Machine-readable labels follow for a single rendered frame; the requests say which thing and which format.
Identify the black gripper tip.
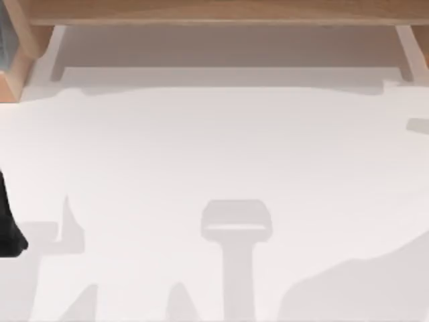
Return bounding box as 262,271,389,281
0,170,29,259

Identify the wooden cupboard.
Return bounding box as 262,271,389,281
20,0,429,83

